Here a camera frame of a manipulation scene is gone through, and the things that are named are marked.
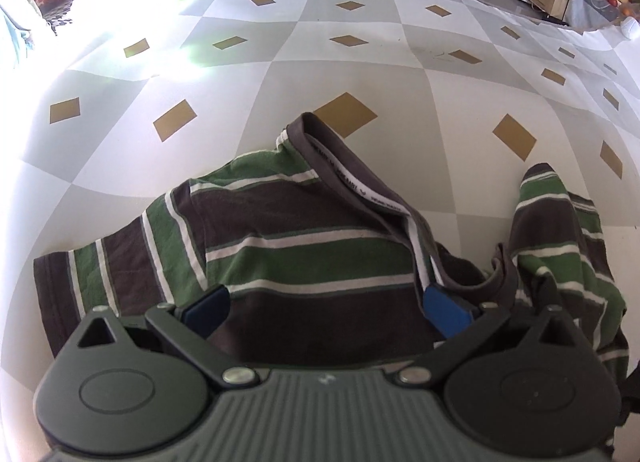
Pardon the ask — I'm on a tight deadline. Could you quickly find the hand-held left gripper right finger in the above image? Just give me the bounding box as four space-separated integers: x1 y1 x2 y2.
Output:
397 284 591 388

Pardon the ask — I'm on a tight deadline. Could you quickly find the light blue garment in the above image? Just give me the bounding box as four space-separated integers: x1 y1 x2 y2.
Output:
0 6 36 67

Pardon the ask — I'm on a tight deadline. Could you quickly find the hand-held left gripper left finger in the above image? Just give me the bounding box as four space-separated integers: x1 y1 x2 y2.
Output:
75 284 261 389

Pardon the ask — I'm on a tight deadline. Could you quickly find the grey white diamond tablecloth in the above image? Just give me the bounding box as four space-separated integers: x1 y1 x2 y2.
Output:
0 0 640 462

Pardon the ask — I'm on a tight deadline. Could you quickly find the dark patterned cushion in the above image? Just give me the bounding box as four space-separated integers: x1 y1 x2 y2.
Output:
42 0 126 37

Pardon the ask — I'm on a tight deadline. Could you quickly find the green brown striped t-shirt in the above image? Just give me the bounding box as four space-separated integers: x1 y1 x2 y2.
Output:
32 112 630 448

